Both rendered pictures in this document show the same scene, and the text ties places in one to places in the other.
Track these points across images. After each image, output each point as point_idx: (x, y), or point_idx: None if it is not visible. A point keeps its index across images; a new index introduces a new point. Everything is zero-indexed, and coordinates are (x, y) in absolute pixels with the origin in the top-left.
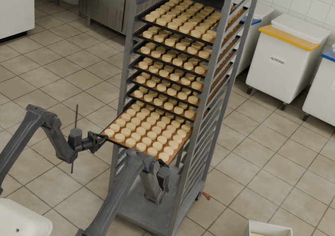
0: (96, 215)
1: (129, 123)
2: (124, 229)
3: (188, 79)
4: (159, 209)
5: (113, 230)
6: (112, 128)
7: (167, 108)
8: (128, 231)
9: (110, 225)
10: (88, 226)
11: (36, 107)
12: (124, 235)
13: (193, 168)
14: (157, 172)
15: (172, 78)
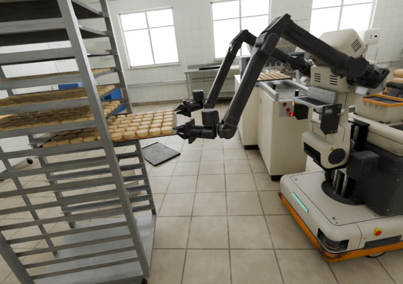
0: (280, 50)
1: (141, 127)
2: (153, 265)
3: (99, 69)
4: (128, 232)
5: (159, 273)
6: (158, 129)
7: (113, 108)
8: (154, 260)
9: (156, 280)
10: (286, 54)
11: (280, 16)
12: (160, 261)
13: (102, 184)
14: (190, 105)
15: (101, 71)
